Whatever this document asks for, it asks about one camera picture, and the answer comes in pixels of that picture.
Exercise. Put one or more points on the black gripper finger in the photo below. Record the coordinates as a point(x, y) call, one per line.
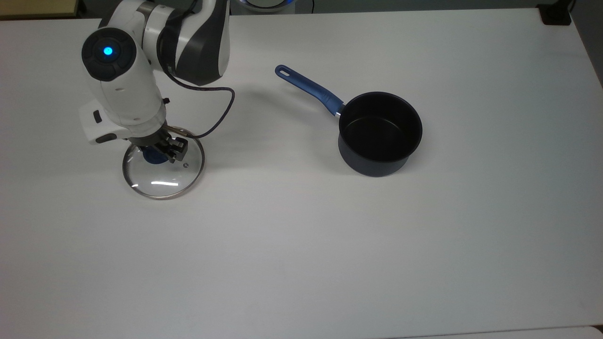
point(159, 149)
point(179, 148)

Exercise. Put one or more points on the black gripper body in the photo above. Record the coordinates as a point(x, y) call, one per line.
point(148, 140)

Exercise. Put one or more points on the glass lid with blue knob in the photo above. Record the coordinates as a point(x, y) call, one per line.
point(165, 181)

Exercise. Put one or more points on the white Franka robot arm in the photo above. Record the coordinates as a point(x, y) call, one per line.
point(132, 89)

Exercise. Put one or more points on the dark blue saucepan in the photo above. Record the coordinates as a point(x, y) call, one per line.
point(377, 160)

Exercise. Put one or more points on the light wooden board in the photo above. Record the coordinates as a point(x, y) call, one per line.
point(37, 7)

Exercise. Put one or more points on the black table clamp block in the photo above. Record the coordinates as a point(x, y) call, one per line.
point(556, 14)

